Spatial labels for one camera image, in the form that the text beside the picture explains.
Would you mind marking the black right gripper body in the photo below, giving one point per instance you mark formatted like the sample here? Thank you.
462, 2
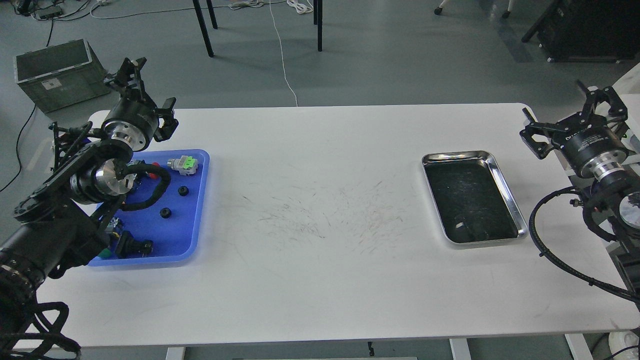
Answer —
590, 147

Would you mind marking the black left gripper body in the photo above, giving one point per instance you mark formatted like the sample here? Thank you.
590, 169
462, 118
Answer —
132, 122

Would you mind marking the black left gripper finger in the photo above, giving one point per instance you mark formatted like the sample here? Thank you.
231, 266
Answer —
127, 80
165, 131

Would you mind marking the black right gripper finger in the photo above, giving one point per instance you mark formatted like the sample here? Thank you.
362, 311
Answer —
538, 136
617, 111

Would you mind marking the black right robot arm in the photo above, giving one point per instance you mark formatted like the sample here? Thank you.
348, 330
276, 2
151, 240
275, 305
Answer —
610, 210

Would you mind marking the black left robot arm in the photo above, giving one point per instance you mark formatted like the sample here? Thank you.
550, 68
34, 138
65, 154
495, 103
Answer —
63, 222

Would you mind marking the blue plastic tray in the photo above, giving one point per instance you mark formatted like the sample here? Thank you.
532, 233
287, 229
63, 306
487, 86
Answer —
175, 238

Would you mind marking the silver metal tray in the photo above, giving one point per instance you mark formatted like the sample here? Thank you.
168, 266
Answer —
474, 203

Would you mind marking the grey connector with green cap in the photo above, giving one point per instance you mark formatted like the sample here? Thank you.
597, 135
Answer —
185, 165

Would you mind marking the red mushroom push button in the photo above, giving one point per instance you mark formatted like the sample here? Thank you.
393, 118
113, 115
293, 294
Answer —
153, 175

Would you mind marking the grey plastic crate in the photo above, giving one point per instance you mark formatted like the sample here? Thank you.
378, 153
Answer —
59, 76

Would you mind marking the black equipment case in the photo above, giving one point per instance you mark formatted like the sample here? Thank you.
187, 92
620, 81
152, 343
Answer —
575, 30

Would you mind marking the green push button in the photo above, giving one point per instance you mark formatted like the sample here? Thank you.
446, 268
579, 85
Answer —
114, 230

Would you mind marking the black table leg pair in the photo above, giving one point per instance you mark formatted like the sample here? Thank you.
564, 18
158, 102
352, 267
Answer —
318, 22

